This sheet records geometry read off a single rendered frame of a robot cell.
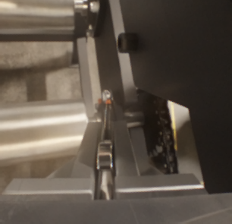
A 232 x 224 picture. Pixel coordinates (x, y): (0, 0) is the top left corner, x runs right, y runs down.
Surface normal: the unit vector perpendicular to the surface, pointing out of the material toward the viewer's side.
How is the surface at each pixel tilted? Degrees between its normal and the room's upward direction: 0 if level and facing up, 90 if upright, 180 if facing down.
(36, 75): 0
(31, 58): 0
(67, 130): 9
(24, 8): 54
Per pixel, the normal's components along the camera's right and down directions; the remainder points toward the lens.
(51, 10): 0.27, 0.66
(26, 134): 0.27, -0.06
